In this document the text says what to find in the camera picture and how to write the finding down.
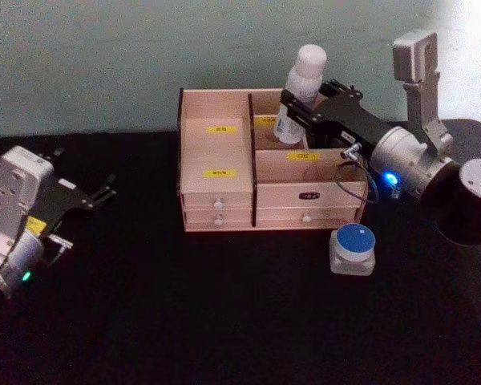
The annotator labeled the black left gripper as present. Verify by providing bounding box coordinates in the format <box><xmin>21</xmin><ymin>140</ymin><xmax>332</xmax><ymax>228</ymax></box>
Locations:
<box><xmin>23</xmin><ymin>173</ymin><xmax>118</xmax><ymax>241</ymax></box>

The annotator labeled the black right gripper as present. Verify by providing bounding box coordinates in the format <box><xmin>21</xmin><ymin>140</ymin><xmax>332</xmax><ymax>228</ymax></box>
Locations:
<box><xmin>280</xmin><ymin>79</ymin><xmax>394</xmax><ymax>157</ymax></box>

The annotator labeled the white plastic bottle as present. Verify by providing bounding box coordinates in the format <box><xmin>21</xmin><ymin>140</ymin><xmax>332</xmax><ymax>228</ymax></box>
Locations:
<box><xmin>274</xmin><ymin>43</ymin><xmax>328</xmax><ymax>146</ymax></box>

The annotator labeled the wooden desk organiser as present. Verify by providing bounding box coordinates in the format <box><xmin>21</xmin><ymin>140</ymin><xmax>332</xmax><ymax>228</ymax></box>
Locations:
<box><xmin>177</xmin><ymin>87</ymin><xmax>370</xmax><ymax>233</ymax></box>

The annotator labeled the wide wooden drawer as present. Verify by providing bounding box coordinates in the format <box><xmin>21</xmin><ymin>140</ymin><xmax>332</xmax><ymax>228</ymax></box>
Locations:
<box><xmin>257</xmin><ymin>205</ymin><xmax>362</xmax><ymax>226</ymax></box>

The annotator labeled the small wooden drawer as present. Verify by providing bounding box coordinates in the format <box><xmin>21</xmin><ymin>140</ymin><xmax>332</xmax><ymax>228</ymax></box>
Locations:
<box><xmin>181</xmin><ymin>191</ymin><xmax>253</xmax><ymax>210</ymax></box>
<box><xmin>184</xmin><ymin>208</ymin><xmax>253</xmax><ymax>226</ymax></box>

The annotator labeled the jar with blue lid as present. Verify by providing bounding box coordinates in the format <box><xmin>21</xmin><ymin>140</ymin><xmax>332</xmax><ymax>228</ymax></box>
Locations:
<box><xmin>329</xmin><ymin>224</ymin><xmax>378</xmax><ymax>278</ymax></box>

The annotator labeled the black table cloth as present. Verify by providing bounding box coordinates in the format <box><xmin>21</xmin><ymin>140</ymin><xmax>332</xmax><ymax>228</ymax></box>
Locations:
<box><xmin>0</xmin><ymin>118</ymin><xmax>481</xmax><ymax>385</ymax></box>

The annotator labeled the thin dark gripper cable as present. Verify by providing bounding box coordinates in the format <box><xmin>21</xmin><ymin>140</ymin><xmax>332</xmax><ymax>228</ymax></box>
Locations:
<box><xmin>333</xmin><ymin>143</ymin><xmax>381</xmax><ymax>206</ymax></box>

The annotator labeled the pale wall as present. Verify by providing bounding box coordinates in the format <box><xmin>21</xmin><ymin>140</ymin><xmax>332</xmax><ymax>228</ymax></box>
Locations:
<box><xmin>0</xmin><ymin>0</ymin><xmax>481</xmax><ymax>140</ymax></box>

